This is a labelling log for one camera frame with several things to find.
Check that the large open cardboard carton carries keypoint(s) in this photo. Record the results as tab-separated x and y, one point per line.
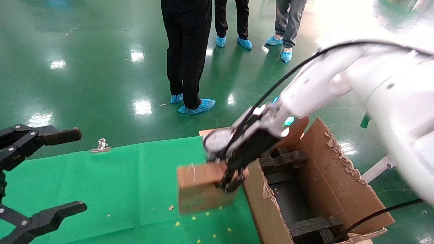
339	189

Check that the person in grey jeans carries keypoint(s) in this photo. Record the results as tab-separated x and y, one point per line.
288	20

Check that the silver binder clip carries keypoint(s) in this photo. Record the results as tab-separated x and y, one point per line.
101	147

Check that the blue shoe cover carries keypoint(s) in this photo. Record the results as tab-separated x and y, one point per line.
244	44
274	40
286	55
176	98
200	106
220	42

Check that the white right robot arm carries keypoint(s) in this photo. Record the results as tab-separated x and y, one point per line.
390	95

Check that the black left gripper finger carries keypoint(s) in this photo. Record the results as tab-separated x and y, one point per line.
51	135
44	220

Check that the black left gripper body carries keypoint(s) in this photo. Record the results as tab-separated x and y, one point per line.
2	186

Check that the white metal leg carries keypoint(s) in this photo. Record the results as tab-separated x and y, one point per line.
376	170

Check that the small brown cardboard box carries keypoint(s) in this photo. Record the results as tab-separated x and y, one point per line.
200	189

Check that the person in wide black trousers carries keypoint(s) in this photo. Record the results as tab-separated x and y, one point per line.
190	40

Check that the pale blue flat panel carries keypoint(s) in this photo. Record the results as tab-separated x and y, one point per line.
291	203

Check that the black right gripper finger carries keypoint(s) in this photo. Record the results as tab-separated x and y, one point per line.
230	183
243	175

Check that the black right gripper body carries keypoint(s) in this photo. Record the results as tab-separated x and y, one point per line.
252	150

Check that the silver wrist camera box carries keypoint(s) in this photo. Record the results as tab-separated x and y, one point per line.
217	141

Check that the person in slim black trousers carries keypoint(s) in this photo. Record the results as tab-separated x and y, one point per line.
242	17

